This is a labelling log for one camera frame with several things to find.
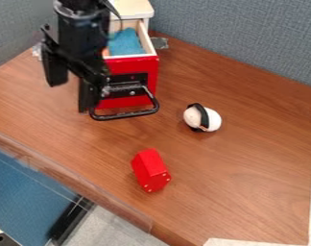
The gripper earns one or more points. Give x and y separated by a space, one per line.
79 41

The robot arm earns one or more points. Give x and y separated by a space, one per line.
79 7

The drawer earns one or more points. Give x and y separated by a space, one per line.
130 81

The blue cloth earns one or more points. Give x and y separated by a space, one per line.
125 42

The cabinet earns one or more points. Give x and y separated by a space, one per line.
134 10

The red block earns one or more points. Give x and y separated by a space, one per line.
150 170

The white and black toy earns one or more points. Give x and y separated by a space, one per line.
201 118

